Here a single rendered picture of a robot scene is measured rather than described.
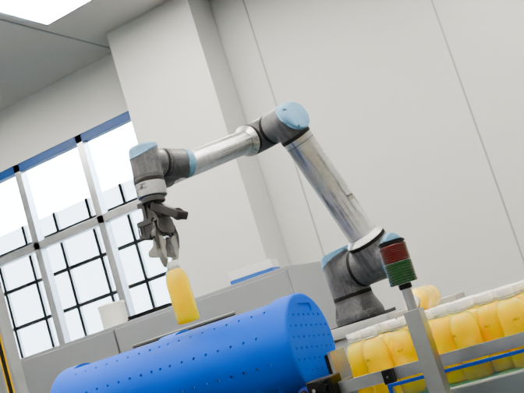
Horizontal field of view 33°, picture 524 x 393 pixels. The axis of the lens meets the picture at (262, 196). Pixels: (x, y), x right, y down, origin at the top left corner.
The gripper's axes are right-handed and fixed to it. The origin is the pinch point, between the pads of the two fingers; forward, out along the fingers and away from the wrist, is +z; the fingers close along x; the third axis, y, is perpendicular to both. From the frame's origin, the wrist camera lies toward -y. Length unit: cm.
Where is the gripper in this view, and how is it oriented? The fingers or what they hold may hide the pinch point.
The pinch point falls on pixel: (171, 261)
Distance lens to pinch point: 257.6
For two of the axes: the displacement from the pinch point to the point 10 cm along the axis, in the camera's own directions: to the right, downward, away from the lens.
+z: 2.2, 9.5, -2.2
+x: -5.8, -0.5, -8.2
